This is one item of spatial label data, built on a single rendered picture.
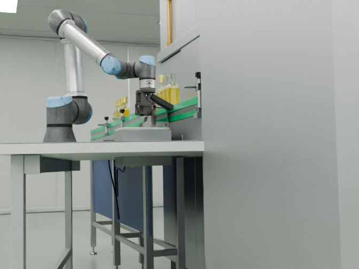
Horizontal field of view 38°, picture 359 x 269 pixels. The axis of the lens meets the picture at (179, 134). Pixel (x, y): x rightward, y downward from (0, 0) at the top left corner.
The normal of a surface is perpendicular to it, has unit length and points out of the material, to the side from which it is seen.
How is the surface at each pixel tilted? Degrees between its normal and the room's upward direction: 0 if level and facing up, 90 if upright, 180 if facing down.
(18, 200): 90
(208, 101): 90
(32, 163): 90
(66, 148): 90
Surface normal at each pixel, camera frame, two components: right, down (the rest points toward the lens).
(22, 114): 0.33, -0.07
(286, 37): -0.94, 0.00
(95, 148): 0.11, -0.06
